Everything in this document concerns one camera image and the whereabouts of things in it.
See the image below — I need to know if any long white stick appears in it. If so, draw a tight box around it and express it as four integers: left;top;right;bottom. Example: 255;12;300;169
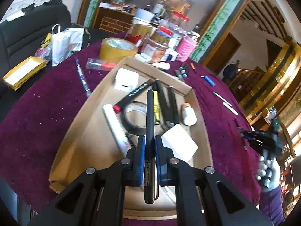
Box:
103;104;132;157

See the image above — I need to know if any yellow black pen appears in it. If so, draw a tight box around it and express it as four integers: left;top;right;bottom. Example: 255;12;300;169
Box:
152;82;160;125

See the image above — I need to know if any cardboard tray box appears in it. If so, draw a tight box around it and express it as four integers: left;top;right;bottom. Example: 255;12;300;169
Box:
48;56;214;221

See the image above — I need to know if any black markers bundle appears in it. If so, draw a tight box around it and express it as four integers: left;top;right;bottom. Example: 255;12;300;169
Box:
179;65;190;78

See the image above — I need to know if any yellow packing tape roll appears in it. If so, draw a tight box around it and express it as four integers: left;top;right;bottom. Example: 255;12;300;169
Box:
99;37;138;64

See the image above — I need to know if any white flat stick near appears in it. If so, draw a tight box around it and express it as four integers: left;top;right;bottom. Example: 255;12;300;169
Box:
222;102;238;115

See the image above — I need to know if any green pocket knife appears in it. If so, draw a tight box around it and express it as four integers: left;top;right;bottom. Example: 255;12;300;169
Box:
174;70;185;83

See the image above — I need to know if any white paper bag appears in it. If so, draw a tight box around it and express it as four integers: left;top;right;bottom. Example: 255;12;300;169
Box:
51;24;71;67

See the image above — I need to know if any white gloved right hand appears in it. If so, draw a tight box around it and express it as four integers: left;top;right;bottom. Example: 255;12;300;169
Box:
255;156;281;192

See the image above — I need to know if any pink woven cup sleeve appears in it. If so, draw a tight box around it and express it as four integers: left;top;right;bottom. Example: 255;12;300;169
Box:
176;36;197;62

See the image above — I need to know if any blue lighter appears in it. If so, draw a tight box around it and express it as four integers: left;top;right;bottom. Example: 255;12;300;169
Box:
202;76;215;87

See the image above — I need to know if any small white bottle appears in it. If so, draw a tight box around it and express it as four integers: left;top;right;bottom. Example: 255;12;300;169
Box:
181;103;197;126

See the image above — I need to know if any yellow shallow box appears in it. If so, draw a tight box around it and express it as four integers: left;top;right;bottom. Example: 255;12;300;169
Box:
3;56;46;91

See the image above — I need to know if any clear case orange item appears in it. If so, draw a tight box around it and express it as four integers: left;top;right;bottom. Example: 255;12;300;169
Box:
86;58;116;71

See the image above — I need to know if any short grey grip pen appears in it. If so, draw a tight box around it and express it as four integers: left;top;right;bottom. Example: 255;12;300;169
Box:
234;119;241;129

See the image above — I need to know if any white flat stick far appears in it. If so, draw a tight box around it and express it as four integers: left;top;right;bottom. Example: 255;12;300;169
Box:
213;92;232;106

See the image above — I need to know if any dark grey slim pen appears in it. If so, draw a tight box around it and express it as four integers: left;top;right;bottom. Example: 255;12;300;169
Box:
144;90;156;204

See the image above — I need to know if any person in dark jacket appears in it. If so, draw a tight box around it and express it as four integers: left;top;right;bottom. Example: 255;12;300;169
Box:
222;60;240;84

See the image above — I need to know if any purple sleeved right forearm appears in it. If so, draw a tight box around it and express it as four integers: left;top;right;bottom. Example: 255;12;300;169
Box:
259;185;284;225

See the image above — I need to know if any black electrical tape roll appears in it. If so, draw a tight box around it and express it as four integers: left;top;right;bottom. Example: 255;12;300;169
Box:
120;101;147;136

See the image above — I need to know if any blue clear pen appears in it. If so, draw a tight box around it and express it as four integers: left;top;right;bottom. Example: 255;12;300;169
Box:
75;58;91;97

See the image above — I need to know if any black red-capped marker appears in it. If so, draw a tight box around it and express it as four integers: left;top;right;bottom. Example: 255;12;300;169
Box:
113;80;154;114

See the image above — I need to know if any red-lid plastic jar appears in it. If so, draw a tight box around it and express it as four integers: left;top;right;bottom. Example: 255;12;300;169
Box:
169;12;190;29

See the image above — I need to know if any black leather sofa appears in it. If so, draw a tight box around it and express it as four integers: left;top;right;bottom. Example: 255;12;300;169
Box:
0;2;74;100

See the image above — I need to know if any white power adapter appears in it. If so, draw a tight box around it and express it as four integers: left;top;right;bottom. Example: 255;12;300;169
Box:
114;68;139;93

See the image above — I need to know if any clear gel pen grey grip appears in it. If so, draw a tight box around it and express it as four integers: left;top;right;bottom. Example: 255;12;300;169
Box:
126;132;137;147

